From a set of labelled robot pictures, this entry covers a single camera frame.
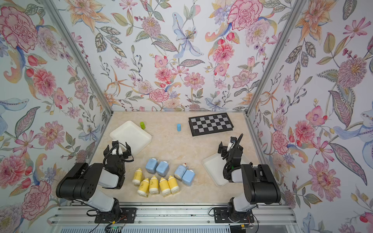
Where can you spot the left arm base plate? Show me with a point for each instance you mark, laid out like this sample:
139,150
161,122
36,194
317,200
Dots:
124,215

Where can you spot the yellow sharpener far left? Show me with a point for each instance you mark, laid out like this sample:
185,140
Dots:
138,177

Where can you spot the right white tray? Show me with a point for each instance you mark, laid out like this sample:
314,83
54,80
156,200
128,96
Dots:
214,166

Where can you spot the green cylinder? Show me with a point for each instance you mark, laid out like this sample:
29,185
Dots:
142,125

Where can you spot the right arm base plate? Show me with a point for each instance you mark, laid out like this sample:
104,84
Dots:
225,215

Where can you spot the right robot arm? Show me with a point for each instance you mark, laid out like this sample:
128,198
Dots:
259,185

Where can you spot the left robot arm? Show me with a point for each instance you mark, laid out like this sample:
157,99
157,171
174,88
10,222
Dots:
82,181

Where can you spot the white tray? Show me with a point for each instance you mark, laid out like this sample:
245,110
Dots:
133,135
214,166

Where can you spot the blue sharpener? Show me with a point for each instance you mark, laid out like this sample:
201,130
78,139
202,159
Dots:
151,166
188,177
180,171
163,168

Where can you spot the black white checkerboard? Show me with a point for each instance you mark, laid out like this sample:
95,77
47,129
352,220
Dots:
210,124

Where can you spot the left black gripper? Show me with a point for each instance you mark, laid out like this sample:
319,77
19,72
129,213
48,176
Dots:
117,152

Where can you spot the yellow sharpener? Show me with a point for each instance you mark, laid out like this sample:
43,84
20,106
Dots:
138,177
173,184
165,187
143,189
154,186

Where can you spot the aluminium mounting rail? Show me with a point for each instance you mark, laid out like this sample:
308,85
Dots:
175,218

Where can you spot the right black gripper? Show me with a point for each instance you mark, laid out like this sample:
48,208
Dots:
230,150

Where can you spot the left white tray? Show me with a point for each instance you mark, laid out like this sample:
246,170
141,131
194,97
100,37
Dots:
133,135

